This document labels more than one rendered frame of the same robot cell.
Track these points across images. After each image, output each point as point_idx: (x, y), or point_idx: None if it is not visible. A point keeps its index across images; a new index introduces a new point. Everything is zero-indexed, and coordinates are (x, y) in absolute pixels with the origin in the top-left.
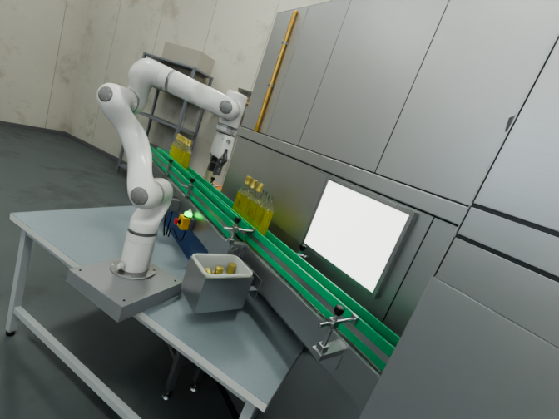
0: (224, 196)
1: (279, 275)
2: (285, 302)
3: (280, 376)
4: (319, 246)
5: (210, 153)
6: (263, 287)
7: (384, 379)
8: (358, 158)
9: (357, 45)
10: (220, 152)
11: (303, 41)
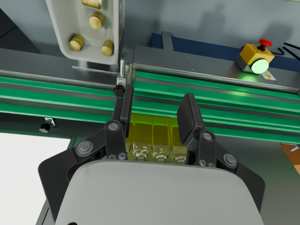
0: (250, 136)
1: (41, 78)
2: (18, 61)
3: (20, 26)
4: (41, 143)
5: (252, 174)
6: (68, 63)
7: None
8: None
9: None
10: (70, 206)
11: None
